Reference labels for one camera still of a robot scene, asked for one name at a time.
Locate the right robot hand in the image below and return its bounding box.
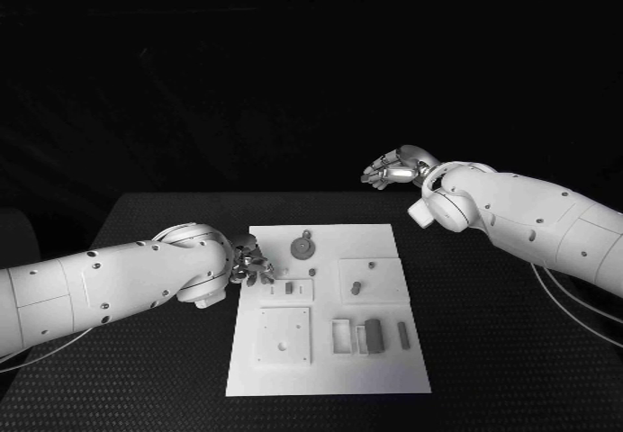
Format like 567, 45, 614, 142
359, 144, 443, 191

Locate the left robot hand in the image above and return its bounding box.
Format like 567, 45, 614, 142
226, 233, 277, 288

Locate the white task board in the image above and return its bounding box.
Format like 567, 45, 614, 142
225, 223, 434, 397

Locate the grey gear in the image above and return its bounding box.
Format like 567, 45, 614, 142
290, 229, 317, 261

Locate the grey long thick cylinder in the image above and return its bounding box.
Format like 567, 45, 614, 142
363, 318, 386, 355

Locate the white cable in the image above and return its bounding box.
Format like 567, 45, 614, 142
529, 262, 623, 348
0, 326, 95, 374
539, 265, 623, 326

